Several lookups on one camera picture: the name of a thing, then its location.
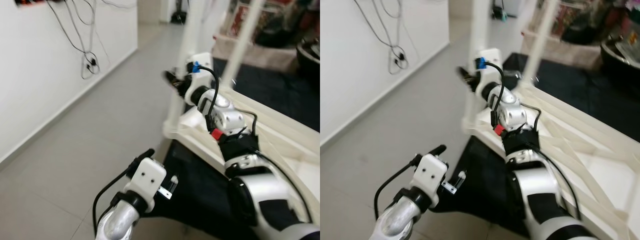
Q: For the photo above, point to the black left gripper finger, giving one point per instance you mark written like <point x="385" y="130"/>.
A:
<point x="173" y="184"/>
<point x="437" y="150"/>
<point x="146" y="154"/>
<point x="461" y="179"/>

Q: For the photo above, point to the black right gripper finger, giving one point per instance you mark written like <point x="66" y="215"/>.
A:
<point x="172" y="81"/>
<point x="465" y="77"/>

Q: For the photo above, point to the white plastic children table top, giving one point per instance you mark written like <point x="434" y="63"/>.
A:
<point x="290" y="150"/>
<point x="590" y="160"/>

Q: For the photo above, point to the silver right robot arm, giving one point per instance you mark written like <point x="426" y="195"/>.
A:
<point x="235" y="150"/>
<point x="520" y="150"/>

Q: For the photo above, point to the black tablecloth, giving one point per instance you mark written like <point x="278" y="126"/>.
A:
<point x="470" y="190"/>
<point x="190" y="190"/>

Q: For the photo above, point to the black round floor object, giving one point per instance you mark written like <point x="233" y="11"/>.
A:
<point x="178" y="17"/>
<point x="500" y="13"/>

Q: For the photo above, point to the patterned bench cloth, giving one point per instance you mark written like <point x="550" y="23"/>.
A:
<point x="255" y="52"/>
<point x="560" y="50"/>

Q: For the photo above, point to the red printed box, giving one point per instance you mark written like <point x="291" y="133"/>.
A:
<point x="565" y="15"/>
<point x="237" y="20"/>

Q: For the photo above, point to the black bag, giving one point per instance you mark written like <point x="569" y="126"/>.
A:
<point x="277" y="27"/>
<point x="582" y="25"/>

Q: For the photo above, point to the black wok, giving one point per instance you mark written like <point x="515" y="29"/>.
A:
<point x="310" y="60"/>
<point x="620" y="60"/>

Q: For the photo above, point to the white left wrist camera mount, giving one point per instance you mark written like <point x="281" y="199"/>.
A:
<point x="147" y="180"/>
<point x="430" y="175"/>

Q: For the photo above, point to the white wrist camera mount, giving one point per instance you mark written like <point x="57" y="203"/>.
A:
<point x="147" y="180"/>
<point x="200" y="67"/>
<point x="490" y="62"/>
<point x="430" y="175"/>

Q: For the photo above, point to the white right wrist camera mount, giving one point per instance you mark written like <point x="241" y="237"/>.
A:
<point x="200" y="67"/>
<point x="490" y="62"/>

